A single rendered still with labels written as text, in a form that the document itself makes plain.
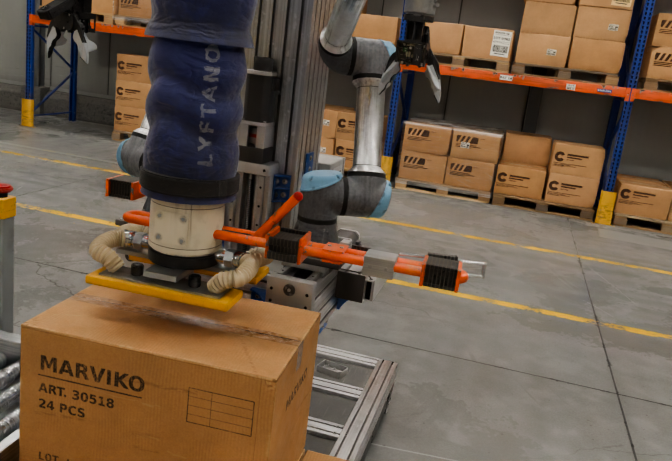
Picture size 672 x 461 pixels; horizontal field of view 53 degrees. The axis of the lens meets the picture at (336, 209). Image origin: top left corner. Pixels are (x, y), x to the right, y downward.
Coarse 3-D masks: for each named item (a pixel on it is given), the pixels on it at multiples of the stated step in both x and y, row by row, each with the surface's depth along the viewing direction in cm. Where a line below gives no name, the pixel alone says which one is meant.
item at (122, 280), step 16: (96, 272) 152; (128, 272) 153; (128, 288) 148; (144, 288) 147; (160, 288) 147; (176, 288) 147; (192, 288) 148; (192, 304) 145; (208, 304) 144; (224, 304) 143
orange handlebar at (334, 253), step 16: (144, 224) 157; (224, 240) 154; (240, 240) 152; (256, 240) 151; (320, 256) 149; (336, 256) 148; (352, 256) 147; (400, 272) 146; (416, 272) 145; (464, 272) 145
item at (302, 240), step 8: (272, 232) 151; (280, 232) 156; (288, 232) 157; (296, 232) 156; (304, 232) 156; (272, 240) 148; (280, 240) 148; (288, 240) 148; (296, 240) 151; (304, 240) 149; (272, 248) 150; (280, 248) 149; (288, 248) 149; (296, 248) 147; (264, 256) 150; (272, 256) 149; (280, 256) 149; (288, 256) 148; (296, 256) 148; (304, 256) 152
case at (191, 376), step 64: (64, 320) 154; (128, 320) 158; (192, 320) 162; (256, 320) 167; (64, 384) 150; (128, 384) 146; (192, 384) 143; (256, 384) 140; (64, 448) 154; (128, 448) 150; (192, 448) 146; (256, 448) 143
